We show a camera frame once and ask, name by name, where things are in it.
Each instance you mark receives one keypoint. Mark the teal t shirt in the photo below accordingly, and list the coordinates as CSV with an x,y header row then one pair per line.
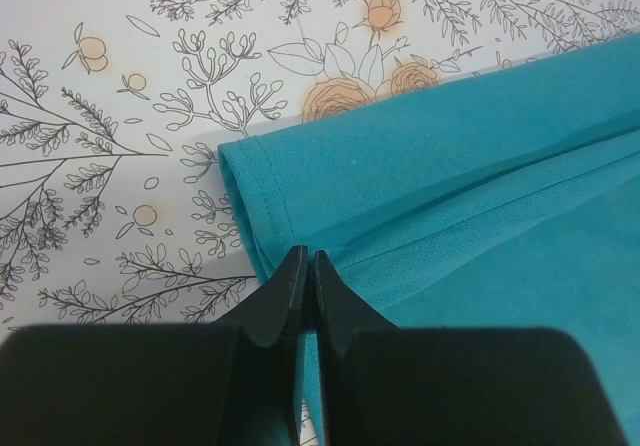
x,y
507,199

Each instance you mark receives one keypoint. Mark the floral patterned table mat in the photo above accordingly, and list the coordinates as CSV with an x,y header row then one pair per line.
x,y
113,207

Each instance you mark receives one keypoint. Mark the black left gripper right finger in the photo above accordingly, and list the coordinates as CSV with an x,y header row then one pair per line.
x,y
386,385

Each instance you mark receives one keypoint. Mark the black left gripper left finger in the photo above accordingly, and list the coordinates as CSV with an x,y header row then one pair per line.
x,y
236,381

